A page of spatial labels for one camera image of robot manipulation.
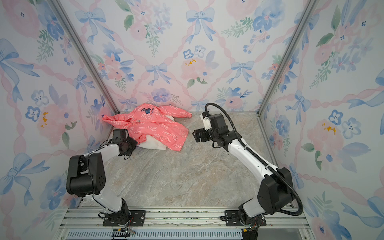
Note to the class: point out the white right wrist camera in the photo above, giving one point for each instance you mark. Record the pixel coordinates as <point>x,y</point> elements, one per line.
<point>205,117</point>

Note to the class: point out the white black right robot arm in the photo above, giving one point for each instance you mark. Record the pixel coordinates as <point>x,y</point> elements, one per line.
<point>276,187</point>

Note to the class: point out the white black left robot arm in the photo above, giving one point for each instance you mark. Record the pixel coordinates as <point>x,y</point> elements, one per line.
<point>87,178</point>

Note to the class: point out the pink bear print jacket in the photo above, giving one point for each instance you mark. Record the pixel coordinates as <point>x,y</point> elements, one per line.
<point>149,120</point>

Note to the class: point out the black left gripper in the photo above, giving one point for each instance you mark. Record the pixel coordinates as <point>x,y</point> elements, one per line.
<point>134,142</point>

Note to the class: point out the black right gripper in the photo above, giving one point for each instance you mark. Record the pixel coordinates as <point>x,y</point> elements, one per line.
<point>202,132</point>

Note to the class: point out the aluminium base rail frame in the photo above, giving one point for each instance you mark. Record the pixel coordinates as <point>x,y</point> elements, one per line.
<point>171,223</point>

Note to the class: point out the aluminium corner post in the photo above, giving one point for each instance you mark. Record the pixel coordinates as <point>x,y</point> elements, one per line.
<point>291,47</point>
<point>85,57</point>

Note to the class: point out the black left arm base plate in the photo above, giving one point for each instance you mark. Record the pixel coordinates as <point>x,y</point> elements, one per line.
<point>134,218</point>

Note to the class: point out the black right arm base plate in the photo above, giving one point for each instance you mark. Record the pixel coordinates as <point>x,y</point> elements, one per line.
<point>237,218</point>

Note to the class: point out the left aluminium corner post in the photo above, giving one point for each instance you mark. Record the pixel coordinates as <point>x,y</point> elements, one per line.
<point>85,57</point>

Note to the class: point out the right aluminium corner post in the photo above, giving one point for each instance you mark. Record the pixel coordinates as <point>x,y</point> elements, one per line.
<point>291,47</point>

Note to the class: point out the white cloth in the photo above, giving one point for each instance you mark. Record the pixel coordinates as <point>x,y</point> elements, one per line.
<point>152,144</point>

